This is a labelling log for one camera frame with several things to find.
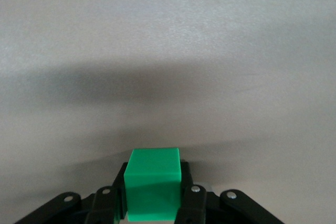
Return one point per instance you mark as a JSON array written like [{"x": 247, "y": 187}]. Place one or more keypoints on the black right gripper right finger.
[{"x": 194, "y": 203}]

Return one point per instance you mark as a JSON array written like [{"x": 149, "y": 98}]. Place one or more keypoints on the green cube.
[{"x": 152, "y": 182}]

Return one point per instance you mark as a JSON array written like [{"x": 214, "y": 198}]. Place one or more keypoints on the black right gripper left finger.
[{"x": 105, "y": 203}]

